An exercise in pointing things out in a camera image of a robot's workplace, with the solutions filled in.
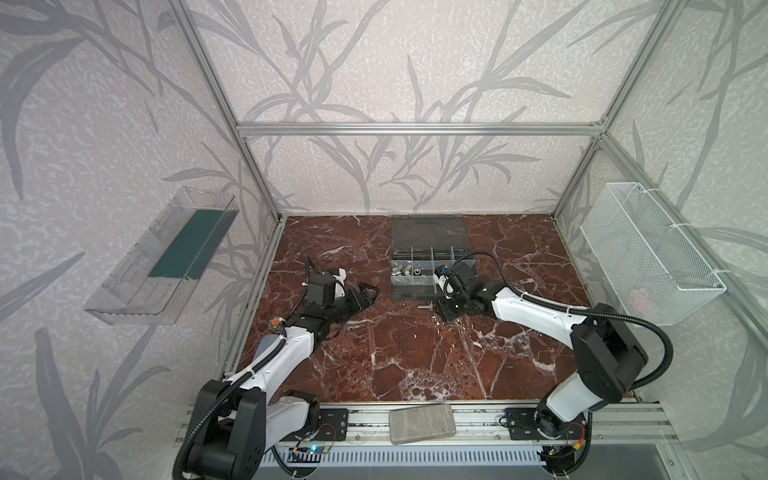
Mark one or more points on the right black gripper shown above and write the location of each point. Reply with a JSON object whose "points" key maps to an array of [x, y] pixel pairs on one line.
{"points": [[447, 306]]}

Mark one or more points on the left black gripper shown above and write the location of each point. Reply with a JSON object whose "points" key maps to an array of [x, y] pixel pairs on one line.
{"points": [[350, 297]]}

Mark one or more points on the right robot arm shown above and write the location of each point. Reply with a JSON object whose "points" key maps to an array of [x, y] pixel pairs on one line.
{"points": [[609, 357]]}

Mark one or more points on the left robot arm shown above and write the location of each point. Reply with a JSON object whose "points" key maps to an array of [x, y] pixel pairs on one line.
{"points": [[235, 421]]}

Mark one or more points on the clear compartment organizer box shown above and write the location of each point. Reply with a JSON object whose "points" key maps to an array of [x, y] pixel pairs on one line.
{"points": [[420, 245]]}

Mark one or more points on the grey stone block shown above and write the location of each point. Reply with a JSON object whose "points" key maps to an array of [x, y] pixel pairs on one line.
{"points": [[421, 423]]}

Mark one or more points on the white ventilation grille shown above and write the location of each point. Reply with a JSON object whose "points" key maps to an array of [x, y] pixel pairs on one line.
{"points": [[414, 456]]}

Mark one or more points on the pink object in basket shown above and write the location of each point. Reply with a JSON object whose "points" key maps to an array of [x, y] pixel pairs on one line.
{"points": [[642, 303]]}

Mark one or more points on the green mat on shelf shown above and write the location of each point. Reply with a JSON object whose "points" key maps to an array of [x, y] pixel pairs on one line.
{"points": [[194, 246]]}

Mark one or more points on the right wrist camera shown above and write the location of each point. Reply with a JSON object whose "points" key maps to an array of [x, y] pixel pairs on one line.
{"points": [[441, 279]]}

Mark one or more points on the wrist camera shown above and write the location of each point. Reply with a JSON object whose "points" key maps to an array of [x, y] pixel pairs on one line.
{"points": [[339, 275], [441, 279]]}

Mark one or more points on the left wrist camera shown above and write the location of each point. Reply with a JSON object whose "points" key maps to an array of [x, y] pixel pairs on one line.
{"points": [[339, 275]]}

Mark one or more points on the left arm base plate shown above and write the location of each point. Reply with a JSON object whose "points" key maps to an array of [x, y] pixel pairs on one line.
{"points": [[327, 425]]}

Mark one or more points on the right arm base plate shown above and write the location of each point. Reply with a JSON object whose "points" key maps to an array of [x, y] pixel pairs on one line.
{"points": [[522, 424]]}

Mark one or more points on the white wire mesh basket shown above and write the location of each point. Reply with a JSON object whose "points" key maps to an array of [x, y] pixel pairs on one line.
{"points": [[638, 245]]}

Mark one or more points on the clear acrylic wall shelf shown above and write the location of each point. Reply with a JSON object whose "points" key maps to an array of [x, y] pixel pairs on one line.
{"points": [[154, 282]]}

